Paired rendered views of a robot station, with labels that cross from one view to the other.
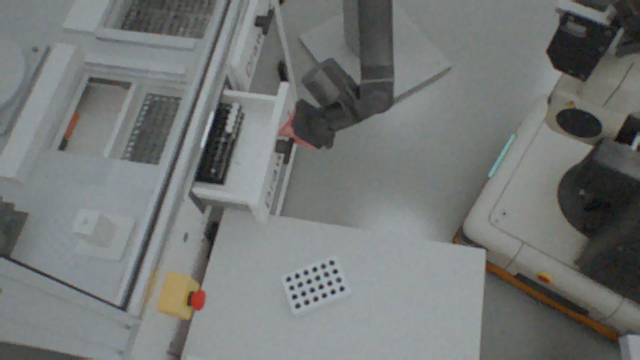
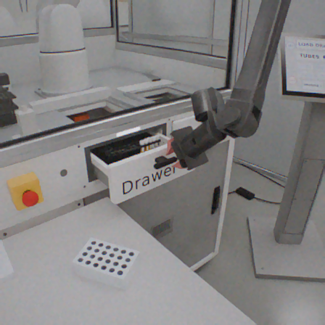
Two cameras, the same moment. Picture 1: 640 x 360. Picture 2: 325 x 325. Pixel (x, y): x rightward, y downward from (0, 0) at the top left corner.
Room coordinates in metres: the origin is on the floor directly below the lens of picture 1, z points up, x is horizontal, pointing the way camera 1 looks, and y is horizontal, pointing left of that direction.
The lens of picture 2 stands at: (-0.07, -0.28, 1.27)
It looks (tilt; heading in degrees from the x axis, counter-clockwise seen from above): 29 degrees down; 30
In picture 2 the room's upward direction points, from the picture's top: straight up
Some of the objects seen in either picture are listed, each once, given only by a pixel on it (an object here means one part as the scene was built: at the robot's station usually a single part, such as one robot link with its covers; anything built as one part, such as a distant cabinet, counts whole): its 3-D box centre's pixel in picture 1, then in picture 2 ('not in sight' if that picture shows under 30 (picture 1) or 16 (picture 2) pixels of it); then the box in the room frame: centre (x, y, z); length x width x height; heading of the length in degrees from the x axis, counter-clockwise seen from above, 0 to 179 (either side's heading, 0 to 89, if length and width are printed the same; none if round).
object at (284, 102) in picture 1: (273, 152); (156, 167); (0.53, 0.08, 0.87); 0.29 x 0.02 x 0.11; 159
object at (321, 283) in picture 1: (315, 286); (107, 262); (0.26, 0.04, 0.78); 0.12 x 0.08 x 0.04; 100
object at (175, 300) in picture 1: (180, 296); (25, 191); (0.26, 0.30, 0.88); 0.07 x 0.05 x 0.07; 159
